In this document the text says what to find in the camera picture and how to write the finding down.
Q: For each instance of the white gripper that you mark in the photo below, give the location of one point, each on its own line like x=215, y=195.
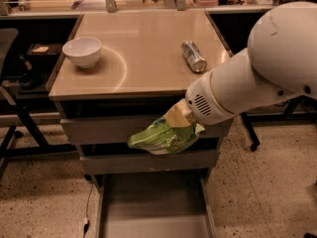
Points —
x=198, y=100

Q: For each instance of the green rice chip bag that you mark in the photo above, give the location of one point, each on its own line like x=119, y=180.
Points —
x=166, y=136

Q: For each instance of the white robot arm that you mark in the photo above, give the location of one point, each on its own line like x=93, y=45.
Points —
x=278, y=64

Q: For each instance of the middle grey drawer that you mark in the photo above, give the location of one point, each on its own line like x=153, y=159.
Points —
x=142, y=163

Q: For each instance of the top grey drawer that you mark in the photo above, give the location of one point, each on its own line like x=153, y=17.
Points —
x=105, y=130

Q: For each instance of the grey drawer cabinet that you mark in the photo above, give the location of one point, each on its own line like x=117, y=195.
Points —
x=141, y=71

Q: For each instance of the bottom open grey drawer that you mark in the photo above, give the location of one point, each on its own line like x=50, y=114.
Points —
x=154, y=205

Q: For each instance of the silver drink can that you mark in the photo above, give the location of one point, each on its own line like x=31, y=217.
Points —
x=193, y=56

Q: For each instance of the black table leg with caster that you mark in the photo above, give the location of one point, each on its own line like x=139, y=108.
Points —
x=253, y=136

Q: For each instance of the white ceramic bowl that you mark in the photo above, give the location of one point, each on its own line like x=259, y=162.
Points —
x=84, y=52

